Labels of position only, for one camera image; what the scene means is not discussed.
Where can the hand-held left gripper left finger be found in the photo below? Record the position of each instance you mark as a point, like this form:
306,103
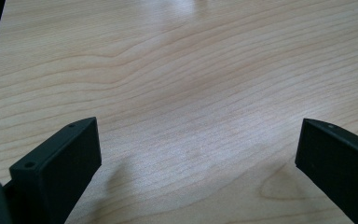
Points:
59,174

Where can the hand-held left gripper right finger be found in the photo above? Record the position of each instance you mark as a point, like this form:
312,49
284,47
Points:
341,168

